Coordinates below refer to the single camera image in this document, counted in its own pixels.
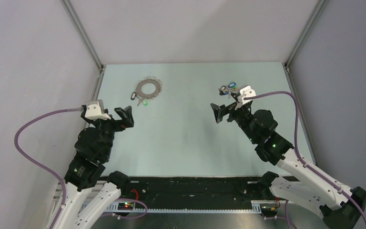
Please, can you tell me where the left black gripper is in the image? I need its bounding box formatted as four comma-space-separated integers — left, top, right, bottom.
82, 105, 134, 159

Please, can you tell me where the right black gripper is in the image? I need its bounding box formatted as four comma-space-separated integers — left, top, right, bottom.
211, 93, 258, 144

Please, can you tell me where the large silver keyring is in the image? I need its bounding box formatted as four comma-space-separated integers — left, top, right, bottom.
135, 76, 163, 100

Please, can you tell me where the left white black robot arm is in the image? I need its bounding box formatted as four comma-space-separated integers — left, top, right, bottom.
46, 105, 134, 229

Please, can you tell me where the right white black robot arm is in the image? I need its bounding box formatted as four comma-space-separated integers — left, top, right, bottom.
211, 103, 366, 229

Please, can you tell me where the bunch of coloured keys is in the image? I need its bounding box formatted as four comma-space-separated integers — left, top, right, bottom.
218, 84, 238, 97

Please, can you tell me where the green capped key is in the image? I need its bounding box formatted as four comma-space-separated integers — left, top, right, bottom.
142, 99, 148, 106

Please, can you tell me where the left small circuit board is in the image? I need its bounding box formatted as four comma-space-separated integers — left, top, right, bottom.
117, 202, 135, 210

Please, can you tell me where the small circuit board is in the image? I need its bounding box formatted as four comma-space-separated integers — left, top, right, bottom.
117, 202, 135, 210
260, 206, 276, 212

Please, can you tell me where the right small circuit board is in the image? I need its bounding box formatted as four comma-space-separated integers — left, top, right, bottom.
260, 206, 276, 212

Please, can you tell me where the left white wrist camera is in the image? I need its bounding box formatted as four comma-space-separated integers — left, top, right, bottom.
82, 99, 111, 121

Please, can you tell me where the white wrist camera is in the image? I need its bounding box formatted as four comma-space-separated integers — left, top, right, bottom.
82, 99, 111, 121
236, 85, 256, 103

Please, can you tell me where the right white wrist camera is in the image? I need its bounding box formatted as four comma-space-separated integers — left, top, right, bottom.
236, 85, 256, 103

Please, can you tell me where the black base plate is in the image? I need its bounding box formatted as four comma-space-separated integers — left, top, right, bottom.
122, 177, 276, 210

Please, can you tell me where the grey slotted cable duct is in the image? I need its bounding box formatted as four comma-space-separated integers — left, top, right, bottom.
104, 202, 263, 214

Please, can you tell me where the left aluminium frame post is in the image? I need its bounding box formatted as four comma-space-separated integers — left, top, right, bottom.
60, 0, 103, 73

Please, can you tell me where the aluminium frame post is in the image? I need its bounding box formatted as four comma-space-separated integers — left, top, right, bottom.
60, 0, 103, 73
284, 0, 329, 73

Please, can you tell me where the right aluminium frame post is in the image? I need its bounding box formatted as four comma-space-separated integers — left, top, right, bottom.
284, 0, 329, 73

